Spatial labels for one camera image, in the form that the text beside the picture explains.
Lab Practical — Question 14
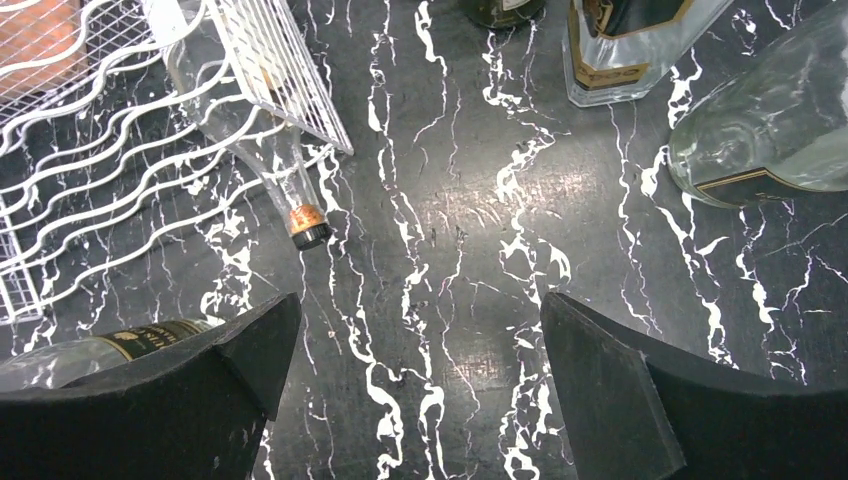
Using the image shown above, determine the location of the clear bottle black gold label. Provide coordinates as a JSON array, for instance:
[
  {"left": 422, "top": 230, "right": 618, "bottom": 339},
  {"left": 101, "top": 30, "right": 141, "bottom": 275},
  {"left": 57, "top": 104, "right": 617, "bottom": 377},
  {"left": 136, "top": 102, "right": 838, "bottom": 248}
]
[{"left": 1, "top": 319, "right": 214, "bottom": 393}]

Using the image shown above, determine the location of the white wire wine rack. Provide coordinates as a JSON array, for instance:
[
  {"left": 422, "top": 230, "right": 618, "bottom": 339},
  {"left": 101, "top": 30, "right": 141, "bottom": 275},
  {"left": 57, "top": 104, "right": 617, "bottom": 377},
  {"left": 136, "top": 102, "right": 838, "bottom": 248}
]
[{"left": 1, "top": 1, "right": 353, "bottom": 325}]

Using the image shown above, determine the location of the dark green wine bottle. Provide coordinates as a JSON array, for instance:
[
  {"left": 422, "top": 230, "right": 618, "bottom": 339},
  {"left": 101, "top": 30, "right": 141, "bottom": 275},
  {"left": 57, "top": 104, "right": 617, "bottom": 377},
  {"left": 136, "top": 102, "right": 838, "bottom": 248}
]
[{"left": 457, "top": 0, "right": 546, "bottom": 29}]

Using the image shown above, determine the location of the wooden board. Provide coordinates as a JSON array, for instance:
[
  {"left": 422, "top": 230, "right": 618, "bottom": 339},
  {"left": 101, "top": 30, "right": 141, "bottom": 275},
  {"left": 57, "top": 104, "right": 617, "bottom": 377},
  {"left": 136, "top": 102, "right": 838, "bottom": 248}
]
[{"left": 1, "top": 0, "right": 89, "bottom": 102}]

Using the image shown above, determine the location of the square clear bottle gold label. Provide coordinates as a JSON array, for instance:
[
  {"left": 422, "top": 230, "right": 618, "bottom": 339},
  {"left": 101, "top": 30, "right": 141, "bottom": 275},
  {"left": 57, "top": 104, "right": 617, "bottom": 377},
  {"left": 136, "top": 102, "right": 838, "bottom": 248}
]
[{"left": 562, "top": 0, "right": 730, "bottom": 108}]

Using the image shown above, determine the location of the tall clear bottle black label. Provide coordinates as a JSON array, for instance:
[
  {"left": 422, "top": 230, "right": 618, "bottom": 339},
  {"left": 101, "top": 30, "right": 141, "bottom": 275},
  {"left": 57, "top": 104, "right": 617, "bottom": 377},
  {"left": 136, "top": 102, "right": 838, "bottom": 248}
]
[{"left": 668, "top": 1, "right": 847, "bottom": 208}]

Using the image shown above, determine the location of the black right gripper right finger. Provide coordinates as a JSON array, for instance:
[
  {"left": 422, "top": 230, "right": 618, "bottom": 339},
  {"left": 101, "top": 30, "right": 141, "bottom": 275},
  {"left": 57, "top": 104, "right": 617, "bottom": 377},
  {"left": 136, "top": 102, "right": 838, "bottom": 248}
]
[{"left": 540, "top": 292, "right": 847, "bottom": 479}]

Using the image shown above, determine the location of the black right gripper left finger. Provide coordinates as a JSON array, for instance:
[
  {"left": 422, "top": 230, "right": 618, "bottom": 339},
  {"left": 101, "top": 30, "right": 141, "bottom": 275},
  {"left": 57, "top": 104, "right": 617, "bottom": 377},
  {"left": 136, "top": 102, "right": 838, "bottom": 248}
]
[{"left": 1, "top": 293, "right": 302, "bottom": 479}]

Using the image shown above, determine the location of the clear bottle copper cap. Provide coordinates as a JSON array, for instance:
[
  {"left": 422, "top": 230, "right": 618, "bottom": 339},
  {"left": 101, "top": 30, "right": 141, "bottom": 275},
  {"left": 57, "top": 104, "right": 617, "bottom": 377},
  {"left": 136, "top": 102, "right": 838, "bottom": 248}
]
[{"left": 141, "top": 1, "right": 332, "bottom": 251}]

